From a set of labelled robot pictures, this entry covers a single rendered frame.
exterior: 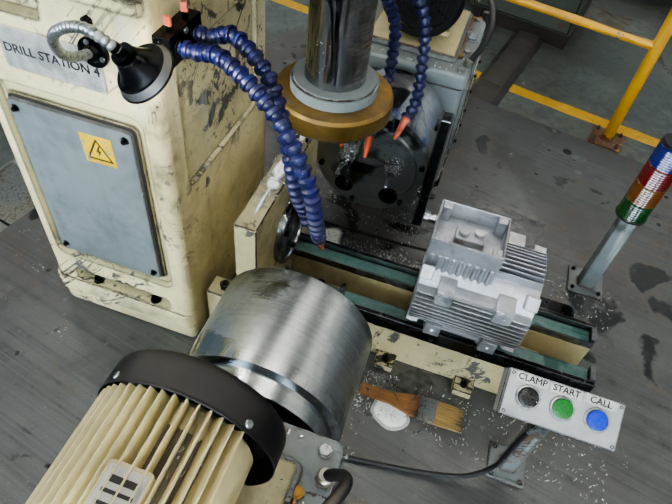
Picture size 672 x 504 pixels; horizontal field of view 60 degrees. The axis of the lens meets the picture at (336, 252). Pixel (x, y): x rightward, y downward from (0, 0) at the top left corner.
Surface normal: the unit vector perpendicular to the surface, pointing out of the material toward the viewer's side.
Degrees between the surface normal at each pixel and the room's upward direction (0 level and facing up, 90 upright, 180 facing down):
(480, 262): 90
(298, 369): 24
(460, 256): 90
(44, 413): 0
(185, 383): 3
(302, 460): 0
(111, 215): 90
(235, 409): 37
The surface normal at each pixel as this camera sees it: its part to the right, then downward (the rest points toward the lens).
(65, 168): -0.32, 0.69
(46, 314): 0.10, -0.66
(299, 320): 0.31, -0.57
